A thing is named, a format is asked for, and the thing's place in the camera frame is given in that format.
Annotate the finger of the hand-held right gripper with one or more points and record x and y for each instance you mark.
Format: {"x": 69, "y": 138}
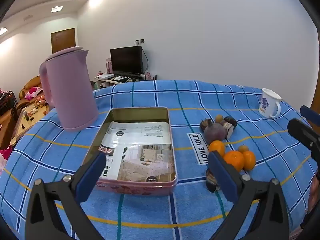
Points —
{"x": 300, "y": 130}
{"x": 308, "y": 112}

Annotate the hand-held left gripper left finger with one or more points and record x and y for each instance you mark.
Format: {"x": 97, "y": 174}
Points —
{"x": 91, "y": 177}

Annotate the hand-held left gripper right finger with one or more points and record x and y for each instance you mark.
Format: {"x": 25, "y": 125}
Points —
{"x": 222, "y": 172}

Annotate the orange mandarin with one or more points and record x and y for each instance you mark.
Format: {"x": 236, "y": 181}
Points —
{"x": 234, "y": 160}
{"x": 250, "y": 160}
{"x": 217, "y": 148}

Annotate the small orange kumquat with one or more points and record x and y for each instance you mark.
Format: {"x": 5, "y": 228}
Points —
{"x": 243, "y": 148}

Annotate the purple passion fruit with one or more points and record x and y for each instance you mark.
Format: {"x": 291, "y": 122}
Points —
{"x": 214, "y": 133}

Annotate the pink metal tin box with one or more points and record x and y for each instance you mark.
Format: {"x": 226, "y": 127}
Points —
{"x": 140, "y": 190}

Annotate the brown water chestnut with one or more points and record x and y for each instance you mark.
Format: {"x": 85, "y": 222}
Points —
{"x": 205, "y": 123}

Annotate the small yellow-brown round fruit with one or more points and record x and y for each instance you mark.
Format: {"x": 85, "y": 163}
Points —
{"x": 219, "y": 118}

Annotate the brown wooden panel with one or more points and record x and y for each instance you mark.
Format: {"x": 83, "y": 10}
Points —
{"x": 315, "y": 90}

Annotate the white printed enamel mug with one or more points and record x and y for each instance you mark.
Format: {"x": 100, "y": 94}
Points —
{"x": 267, "y": 105}

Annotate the printed paper leaflet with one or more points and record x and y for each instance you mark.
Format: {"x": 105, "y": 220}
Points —
{"x": 140, "y": 140}

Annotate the wooden coffee table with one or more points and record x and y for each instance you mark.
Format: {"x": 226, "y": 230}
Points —
{"x": 25, "y": 127}

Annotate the pink electric kettle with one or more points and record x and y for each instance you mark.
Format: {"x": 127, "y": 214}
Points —
{"x": 72, "y": 92}

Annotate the white television stand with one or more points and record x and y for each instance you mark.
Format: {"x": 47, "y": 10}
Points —
{"x": 105, "y": 82}

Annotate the blue plaid blanket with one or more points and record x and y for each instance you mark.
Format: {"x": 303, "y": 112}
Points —
{"x": 160, "y": 97}

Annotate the white set-top box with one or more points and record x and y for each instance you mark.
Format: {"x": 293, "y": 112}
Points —
{"x": 105, "y": 76}

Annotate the orange leather sofa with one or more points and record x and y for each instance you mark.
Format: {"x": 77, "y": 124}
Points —
{"x": 30, "y": 83}

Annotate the pink patterned bag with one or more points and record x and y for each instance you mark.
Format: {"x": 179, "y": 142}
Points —
{"x": 149, "y": 76}

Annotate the black flat television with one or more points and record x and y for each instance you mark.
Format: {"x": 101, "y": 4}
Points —
{"x": 126, "y": 60}

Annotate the brown wooden door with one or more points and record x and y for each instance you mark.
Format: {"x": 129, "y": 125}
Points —
{"x": 62, "y": 40}

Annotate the square ceiling light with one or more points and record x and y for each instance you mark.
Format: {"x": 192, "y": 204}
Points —
{"x": 57, "y": 8}

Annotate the white wall socket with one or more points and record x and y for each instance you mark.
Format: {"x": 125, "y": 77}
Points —
{"x": 140, "y": 41}

